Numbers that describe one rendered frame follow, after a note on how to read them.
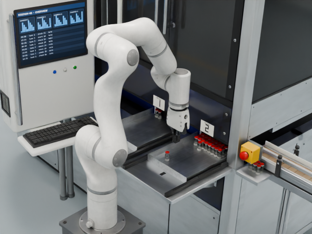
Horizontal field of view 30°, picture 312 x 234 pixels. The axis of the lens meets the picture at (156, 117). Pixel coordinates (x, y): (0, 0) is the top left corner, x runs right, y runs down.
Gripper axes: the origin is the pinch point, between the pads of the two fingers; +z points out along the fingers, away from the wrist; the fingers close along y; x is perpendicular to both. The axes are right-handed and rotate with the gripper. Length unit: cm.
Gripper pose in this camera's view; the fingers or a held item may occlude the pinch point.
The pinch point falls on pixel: (176, 137)
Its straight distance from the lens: 254.0
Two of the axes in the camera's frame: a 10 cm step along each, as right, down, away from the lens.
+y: -6.8, -3.7, 6.4
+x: -7.4, 3.0, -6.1
